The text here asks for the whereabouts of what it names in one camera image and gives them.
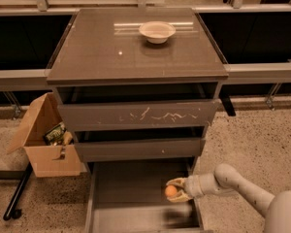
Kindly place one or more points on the yellow item in box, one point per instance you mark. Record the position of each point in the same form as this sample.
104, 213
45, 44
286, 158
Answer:
67, 138

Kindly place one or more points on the metal railing beam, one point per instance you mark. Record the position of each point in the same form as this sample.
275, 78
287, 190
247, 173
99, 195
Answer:
36, 79

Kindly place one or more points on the green snack bag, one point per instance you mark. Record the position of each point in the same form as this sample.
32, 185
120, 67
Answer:
54, 136

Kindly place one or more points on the white bowl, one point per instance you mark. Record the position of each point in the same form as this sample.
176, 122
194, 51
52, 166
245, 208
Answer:
157, 32

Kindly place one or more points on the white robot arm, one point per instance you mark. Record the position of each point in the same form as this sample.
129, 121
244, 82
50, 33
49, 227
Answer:
225, 179

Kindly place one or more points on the black table leg with caster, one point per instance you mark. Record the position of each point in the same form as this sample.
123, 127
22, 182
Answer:
22, 176

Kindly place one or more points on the grey middle drawer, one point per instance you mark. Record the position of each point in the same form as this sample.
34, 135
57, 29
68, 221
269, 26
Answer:
142, 149

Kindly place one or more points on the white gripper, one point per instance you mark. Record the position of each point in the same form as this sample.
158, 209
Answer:
193, 185

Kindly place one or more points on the orange fruit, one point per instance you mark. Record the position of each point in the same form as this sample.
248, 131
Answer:
170, 190

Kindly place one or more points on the grey top drawer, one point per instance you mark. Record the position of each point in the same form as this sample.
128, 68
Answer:
140, 115

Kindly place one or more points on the grey drawer cabinet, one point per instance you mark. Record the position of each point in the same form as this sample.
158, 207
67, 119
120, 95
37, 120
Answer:
105, 59

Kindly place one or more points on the cardboard box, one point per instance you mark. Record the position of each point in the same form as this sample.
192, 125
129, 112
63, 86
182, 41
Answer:
47, 160

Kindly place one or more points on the grey open bottom drawer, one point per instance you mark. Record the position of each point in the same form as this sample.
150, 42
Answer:
129, 197

